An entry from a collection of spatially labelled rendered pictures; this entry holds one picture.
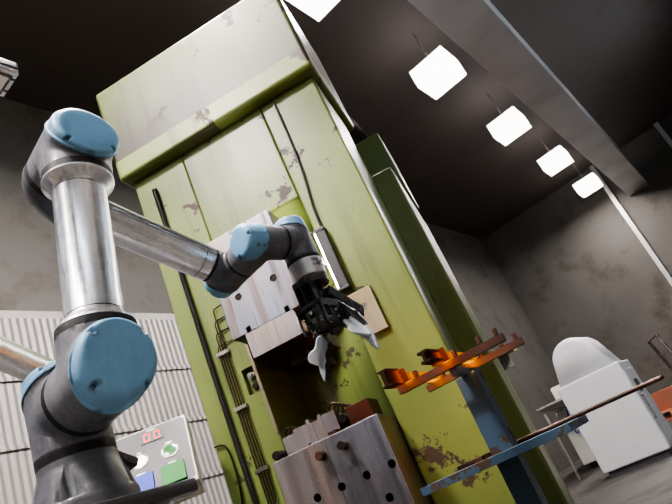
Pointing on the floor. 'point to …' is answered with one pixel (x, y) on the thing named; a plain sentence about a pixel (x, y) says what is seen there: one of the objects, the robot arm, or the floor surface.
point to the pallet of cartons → (664, 401)
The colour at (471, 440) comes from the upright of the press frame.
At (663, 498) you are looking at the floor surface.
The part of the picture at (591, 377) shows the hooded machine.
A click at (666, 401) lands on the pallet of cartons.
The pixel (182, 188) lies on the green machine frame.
